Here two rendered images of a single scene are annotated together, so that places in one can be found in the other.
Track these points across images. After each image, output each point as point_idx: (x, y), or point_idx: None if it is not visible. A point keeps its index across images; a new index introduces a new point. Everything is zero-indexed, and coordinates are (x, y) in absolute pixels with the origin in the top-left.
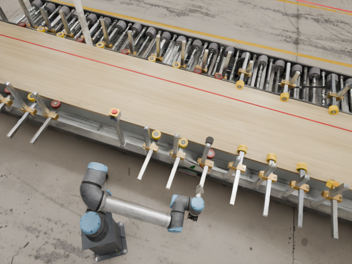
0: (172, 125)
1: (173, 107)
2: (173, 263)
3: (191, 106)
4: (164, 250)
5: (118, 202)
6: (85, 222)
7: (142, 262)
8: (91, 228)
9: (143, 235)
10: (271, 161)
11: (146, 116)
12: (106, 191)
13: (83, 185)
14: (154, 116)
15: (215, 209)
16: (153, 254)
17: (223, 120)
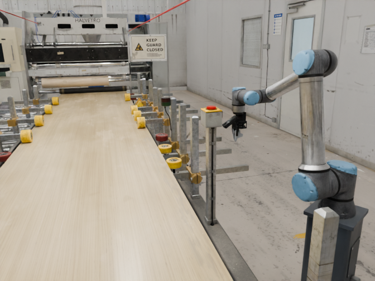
0: (144, 156)
1: (106, 164)
2: (268, 237)
3: (92, 155)
4: (265, 248)
5: None
6: (347, 165)
7: (299, 258)
8: (343, 161)
9: (275, 272)
10: (142, 112)
11: (148, 174)
12: (298, 166)
13: (330, 51)
14: (142, 170)
15: None
16: (280, 253)
17: (102, 139)
